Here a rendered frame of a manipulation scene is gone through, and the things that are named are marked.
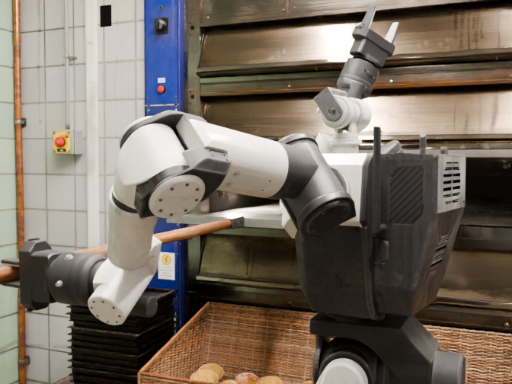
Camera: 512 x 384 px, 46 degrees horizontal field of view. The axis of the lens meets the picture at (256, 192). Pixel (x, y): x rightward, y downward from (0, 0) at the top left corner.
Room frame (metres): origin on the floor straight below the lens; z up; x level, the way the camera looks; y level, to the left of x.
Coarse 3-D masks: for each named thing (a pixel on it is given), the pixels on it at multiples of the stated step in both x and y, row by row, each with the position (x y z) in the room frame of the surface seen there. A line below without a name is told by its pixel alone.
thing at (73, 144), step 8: (56, 136) 2.49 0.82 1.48; (64, 136) 2.48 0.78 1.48; (72, 136) 2.47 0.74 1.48; (80, 136) 2.52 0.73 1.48; (64, 144) 2.48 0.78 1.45; (72, 144) 2.47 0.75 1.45; (80, 144) 2.51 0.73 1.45; (56, 152) 2.49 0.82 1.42; (64, 152) 2.48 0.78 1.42; (72, 152) 2.47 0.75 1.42; (80, 152) 2.51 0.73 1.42
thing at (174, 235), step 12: (192, 228) 1.64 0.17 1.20; (204, 228) 1.69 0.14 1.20; (216, 228) 1.75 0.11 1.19; (228, 228) 1.83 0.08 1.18; (168, 240) 1.52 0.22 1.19; (180, 240) 1.59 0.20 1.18; (84, 252) 1.23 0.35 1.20; (96, 252) 1.26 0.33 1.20; (0, 276) 1.03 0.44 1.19; (12, 276) 1.05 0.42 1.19
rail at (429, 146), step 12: (372, 144) 1.92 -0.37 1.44; (384, 144) 1.90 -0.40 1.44; (408, 144) 1.87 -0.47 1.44; (432, 144) 1.85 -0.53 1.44; (444, 144) 1.83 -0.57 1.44; (456, 144) 1.82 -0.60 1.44; (468, 144) 1.81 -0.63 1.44; (480, 144) 1.79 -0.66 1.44; (492, 144) 1.78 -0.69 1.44; (504, 144) 1.77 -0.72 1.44
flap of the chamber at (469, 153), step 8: (360, 152) 1.93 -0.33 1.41; (368, 152) 1.92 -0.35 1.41; (408, 152) 1.87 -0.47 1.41; (416, 152) 1.86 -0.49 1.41; (432, 152) 1.84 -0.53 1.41; (448, 152) 1.82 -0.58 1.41; (456, 152) 1.81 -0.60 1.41; (464, 152) 1.80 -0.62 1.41; (472, 152) 1.79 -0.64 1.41; (480, 152) 1.79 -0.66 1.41; (488, 152) 1.78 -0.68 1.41; (496, 152) 1.77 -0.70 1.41; (504, 152) 1.76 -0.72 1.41; (472, 160) 1.83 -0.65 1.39; (480, 160) 1.82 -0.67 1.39; (488, 160) 1.81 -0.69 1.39; (496, 160) 1.80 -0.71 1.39; (504, 160) 1.79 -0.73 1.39; (472, 168) 1.95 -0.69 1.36; (480, 168) 1.94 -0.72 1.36; (488, 168) 1.93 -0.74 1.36; (496, 168) 1.92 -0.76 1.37
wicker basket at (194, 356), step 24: (240, 312) 2.21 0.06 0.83; (264, 312) 2.18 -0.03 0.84; (288, 312) 2.14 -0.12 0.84; (312, 312) 2.11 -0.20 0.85; (192, 336) 2.15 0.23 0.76; (216, 336) 2.23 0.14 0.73; (240, 336) 2.19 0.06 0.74; (264, 336) 2.16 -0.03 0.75; (288, 336) 2.12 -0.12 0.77; (312, 336) 2.09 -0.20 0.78; (168, 360) 2.00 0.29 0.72; (192, 360) 2.15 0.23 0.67; (216, 360) 2.20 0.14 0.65; (240, 360) 2.16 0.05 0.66; (264, 360) 2.14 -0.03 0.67; (288, 360) 2.10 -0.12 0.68; (312, 360) 2.06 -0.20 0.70
